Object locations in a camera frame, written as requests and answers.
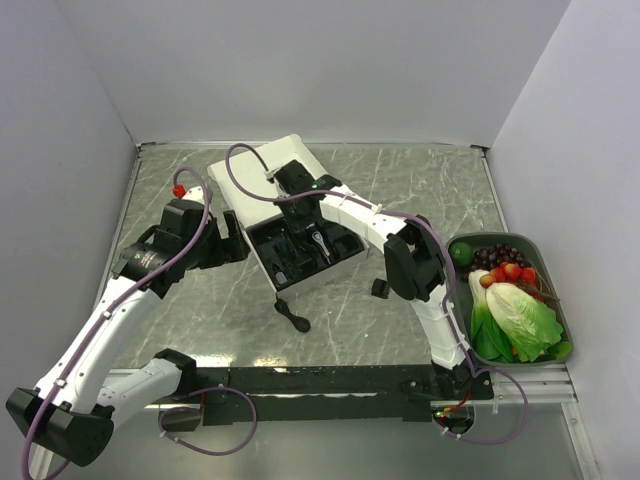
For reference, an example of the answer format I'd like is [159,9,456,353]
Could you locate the black comb attachment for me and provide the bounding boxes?
[371,278,391,299]

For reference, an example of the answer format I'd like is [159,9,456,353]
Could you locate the fake dark grapes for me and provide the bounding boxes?
[469,243,532,271]

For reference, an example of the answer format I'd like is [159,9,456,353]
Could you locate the black silver hair clipper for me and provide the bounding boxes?
[311,230,333,265]

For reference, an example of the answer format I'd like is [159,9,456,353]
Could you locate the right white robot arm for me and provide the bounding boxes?
[266,161,477,399]

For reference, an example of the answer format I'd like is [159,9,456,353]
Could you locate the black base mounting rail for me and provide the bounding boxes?
[195,364,494,422]

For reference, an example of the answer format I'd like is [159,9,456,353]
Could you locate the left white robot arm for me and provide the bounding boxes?
[6,186,249,467]

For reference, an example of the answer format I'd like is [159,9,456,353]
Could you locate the fake green lettuce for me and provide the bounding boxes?
[468,270,564,363]

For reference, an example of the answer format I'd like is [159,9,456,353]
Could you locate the fake green lime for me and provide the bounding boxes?
[449,241,474,268]

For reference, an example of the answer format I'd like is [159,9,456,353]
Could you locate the black charging cable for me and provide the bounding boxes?
[273,294,312,334]

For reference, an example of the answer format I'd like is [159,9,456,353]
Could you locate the white hair clipper kit box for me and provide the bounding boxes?
[207,135,368,298]

